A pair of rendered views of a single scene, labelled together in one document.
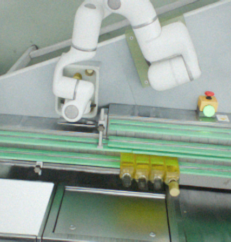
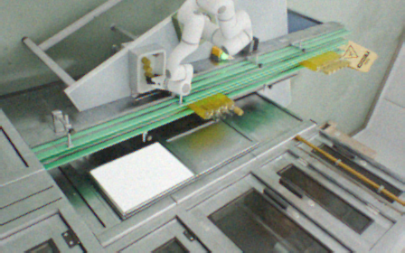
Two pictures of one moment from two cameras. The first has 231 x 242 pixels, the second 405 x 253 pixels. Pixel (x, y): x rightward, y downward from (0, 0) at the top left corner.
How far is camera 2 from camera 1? 124 cm
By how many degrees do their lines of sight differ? 40
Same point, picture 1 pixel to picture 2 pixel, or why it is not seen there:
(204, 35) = not seen: hidden behind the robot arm
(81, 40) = (195, 38)
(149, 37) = (233, 24)
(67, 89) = (182, 74)
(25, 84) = (104, 79)
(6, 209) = (156, 172)
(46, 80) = (119, 70)
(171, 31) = (242, 17)
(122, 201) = (205, 133)
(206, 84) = not seen: hidden behind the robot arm
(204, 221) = (245, 122)
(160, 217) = (232, 131)
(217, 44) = not seen: hidden behind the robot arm
